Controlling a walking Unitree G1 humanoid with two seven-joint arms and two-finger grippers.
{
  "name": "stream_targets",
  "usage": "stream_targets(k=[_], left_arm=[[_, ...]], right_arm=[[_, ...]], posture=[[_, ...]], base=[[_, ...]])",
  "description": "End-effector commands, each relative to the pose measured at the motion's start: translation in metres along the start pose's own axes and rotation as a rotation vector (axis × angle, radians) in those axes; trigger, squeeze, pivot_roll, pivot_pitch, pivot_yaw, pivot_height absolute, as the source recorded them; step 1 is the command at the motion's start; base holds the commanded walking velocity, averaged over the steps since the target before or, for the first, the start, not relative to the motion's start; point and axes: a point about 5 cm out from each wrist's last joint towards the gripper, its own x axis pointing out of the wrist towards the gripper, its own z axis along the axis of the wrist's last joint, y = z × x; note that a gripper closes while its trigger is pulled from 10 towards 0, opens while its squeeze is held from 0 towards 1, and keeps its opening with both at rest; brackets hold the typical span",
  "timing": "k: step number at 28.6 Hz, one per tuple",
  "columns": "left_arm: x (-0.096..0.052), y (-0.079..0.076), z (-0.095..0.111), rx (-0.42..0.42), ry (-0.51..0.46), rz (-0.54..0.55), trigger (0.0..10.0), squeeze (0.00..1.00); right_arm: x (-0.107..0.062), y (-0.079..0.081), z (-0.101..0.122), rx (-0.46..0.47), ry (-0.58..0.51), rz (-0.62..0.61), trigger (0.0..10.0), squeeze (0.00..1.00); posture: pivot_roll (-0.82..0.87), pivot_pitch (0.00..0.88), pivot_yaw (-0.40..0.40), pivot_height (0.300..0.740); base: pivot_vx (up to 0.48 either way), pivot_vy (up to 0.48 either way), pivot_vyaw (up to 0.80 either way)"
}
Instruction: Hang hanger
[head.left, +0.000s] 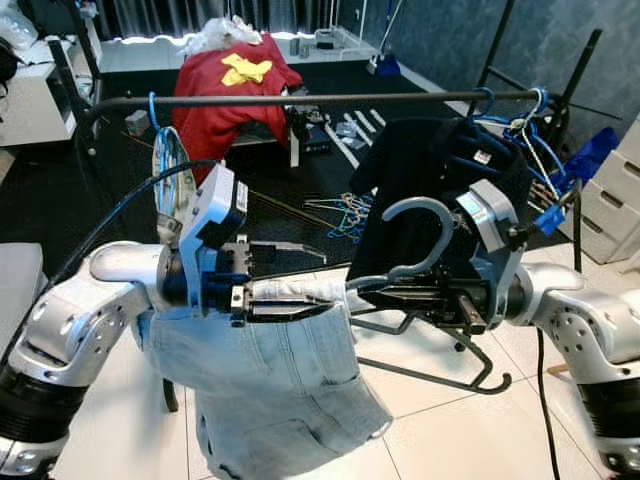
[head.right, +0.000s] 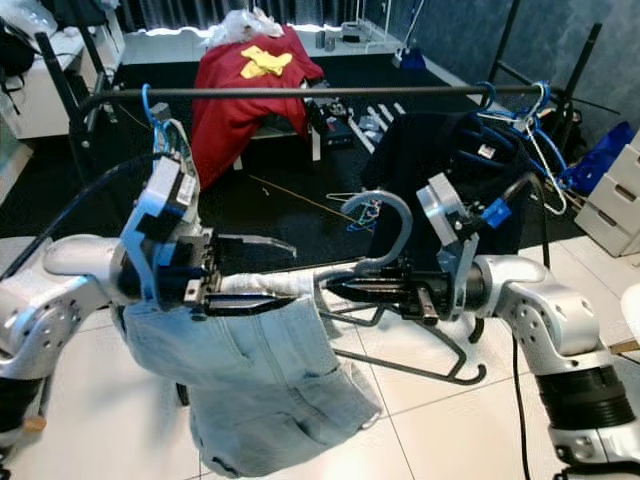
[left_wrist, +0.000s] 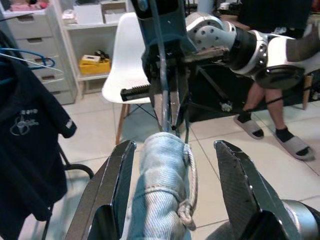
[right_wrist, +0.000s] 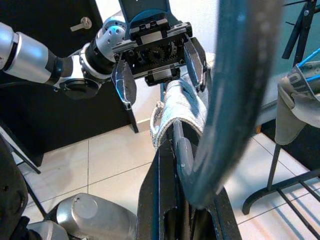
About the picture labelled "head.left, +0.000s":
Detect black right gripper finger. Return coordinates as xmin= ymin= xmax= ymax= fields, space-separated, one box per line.
xmin=355 ymin=283 xmax=446 ymax=299
xmin=365 ymin=296 xmax=446 ymax=313

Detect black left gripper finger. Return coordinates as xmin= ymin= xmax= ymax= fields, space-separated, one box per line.
xmin=245 ymin=298 xmax=348 ymax=324
xmin=250 ymin=240 xmax=329 ymax=264

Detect light blue denim shorts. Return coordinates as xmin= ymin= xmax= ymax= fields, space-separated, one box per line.
xmin=138 ymin=275 xmax=394 ymax=480

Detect blue plastic hanger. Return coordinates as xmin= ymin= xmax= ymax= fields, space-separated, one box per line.
xmin=460 ymin=88 xmax=521 ymax=151
xmin=147 ymin=92 xmax=193 ymax=236
xmin=500 ymin=88 xmax=576 ymax=196

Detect white plastic hanger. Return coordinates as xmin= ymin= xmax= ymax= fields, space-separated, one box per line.
xmin=500 ymin=90 xmax=566 ymax=191

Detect black polo shirt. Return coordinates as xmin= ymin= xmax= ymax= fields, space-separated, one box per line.
xmin=348 ymin=117 xmax=536 ymax=283

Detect black equipment box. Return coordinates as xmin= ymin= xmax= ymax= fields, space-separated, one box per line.
xmin=288 ymin=105 xmax=333 ymax=156

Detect black metal clothes rack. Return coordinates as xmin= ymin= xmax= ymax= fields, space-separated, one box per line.
xmin=75 ymin=88 xmax=561 ymax=411

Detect red cloth with yellow star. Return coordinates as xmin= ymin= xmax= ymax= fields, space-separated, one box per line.
xmin=172 ymin=35 xmax=304 ymax=181

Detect white drawer unit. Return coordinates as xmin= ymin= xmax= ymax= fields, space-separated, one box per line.
xmin=572 ymin=120 xmax=640 ymax=266

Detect blue cloth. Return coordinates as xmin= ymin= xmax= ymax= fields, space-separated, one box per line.
xmin=558 ymin=127 xmax=623 ymax=193

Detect blue broom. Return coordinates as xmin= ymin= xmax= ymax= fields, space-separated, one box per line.
xmin=370 ymin=0 xmax=406 ymax=76

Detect white plastic bag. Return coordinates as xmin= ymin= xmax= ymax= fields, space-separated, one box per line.
xmin=185 ymin=17 xmax=263 ymax=56

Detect black curtain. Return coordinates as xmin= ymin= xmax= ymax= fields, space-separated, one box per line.
xmin=100 ymin=0 xmax=381 ymax=41

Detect black metal pole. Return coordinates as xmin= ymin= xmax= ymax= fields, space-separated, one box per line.
xmin=470 ymin=0 xmax=601 ymax=126

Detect white cabinet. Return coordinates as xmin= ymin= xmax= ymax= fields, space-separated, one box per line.
xmin=0 ymin=0 xmax=96 ymax=146

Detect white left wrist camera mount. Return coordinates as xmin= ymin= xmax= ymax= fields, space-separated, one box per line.
xmin=178 ymin=163 xmax=251 ymax=319

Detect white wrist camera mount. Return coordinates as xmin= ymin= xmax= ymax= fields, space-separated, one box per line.
xmin=178 ymin=163 xmax=251 ymax=319
xmin=455 ymin=180 xmax=528 ymax=326

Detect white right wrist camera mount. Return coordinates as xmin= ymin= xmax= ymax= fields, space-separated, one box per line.
xmin=455 ymin=180 xmax=528 ymax=326

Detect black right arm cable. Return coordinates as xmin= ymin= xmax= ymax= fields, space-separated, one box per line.
xmin=515 ymin=183 xmax=586 ymax=480

